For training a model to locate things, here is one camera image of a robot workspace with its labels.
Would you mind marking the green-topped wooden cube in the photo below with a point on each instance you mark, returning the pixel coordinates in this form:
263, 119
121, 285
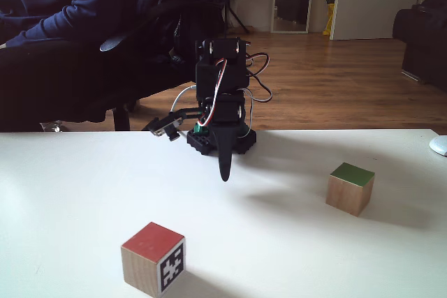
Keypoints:
351, 190

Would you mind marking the red-topped wooden cube with marker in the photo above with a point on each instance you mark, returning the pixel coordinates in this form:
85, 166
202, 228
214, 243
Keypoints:
152, 259

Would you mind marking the small green plastic part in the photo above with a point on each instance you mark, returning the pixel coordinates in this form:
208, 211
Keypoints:
200, 130

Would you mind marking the black tripod stand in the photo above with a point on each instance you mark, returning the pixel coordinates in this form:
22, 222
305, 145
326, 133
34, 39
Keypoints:
237, 19

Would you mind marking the black office chair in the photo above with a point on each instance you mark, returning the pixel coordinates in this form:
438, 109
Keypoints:
122, 113

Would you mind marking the yellow bag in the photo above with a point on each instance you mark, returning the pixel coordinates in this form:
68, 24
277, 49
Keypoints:
331, 8

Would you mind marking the clear plastic wrapper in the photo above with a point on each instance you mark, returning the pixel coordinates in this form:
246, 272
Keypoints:
51, 127

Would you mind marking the white door panel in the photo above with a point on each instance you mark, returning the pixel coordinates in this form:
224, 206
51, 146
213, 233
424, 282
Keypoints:
377, 1

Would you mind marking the person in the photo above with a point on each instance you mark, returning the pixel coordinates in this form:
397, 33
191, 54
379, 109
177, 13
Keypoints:
52, 33

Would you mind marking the black sofa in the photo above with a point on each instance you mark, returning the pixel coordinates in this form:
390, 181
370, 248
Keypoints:
424, 43

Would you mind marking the white computer mouse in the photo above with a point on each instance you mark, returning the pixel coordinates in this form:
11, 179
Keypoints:
439, 145

